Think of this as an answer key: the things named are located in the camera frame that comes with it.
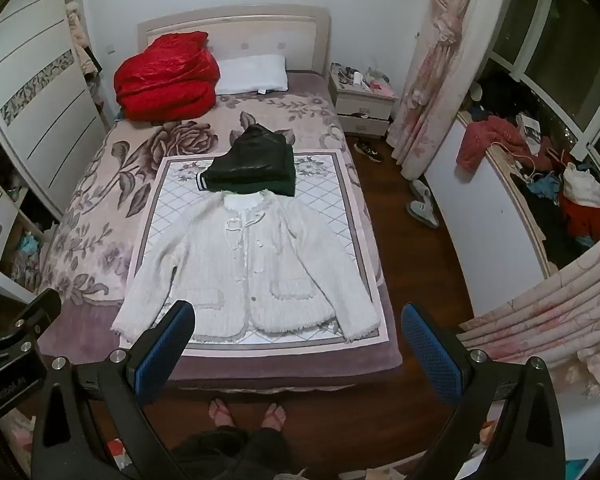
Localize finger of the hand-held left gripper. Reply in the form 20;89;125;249
0;287;62;347

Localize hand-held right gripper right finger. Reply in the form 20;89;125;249
400;302;566;480

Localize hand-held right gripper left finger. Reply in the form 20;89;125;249
32;300;197;480

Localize white tweed jacket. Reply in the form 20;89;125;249
111;189;382;345

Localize person's left foot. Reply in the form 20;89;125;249
209;397;236;429

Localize person's foot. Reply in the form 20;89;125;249
261;404;287;432
209;397;236;429

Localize white open shelf unit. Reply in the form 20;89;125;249
0;170;61;291

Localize person's dark trousers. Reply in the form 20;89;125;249
172;425;291;480

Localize person's right foot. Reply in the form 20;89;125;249
261;404;287;432

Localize loose pink floral curtain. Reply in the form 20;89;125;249
460;232;600;401

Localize grey slipper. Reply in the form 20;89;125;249
406;200;440;230
409;179;434;206

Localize dark cloth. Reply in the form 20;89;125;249
517;175;581;267

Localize lattice patterned mat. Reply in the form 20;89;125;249
119;152;396;356

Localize pink floral blanket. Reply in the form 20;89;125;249
37;71;403;383

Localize blue cloth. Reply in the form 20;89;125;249
527;172;563;200

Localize red cloth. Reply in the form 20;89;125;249
562;202;600;241

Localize black and green jacket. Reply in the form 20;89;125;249
197;124;297;198

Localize white sliding-door wardrobe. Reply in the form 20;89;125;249
0;0;108;306

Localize pink-red padded jacket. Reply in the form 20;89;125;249
456;115;531;171

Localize white garment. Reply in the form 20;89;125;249
560;162;600;208

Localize white box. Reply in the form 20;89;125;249
516;112;544;156

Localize white nightstand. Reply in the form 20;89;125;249
327;71;397;138

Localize red quilt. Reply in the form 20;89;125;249
113;31;222;123

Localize beige hanging cloth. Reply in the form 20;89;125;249
64;2;103;77

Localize clutter of small bottles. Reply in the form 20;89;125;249
330;62;398;97

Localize white pillow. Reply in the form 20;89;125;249
215;55;289;96

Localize tied pink floral curtain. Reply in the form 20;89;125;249
386;0;513;181

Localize bed with beige headboard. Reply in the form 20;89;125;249
35;4;406;396

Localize white cable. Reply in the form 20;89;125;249
490;141;542;182

